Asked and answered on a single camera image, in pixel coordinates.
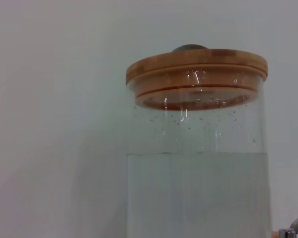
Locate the round bamboo jar lid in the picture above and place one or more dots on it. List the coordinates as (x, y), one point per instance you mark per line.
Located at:
(196, 62)

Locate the glass water dispenser jar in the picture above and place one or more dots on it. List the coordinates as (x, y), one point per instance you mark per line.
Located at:
(196, 178)

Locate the wooden dispenser stand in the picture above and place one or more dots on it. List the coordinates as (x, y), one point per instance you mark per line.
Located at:
(275, 235)

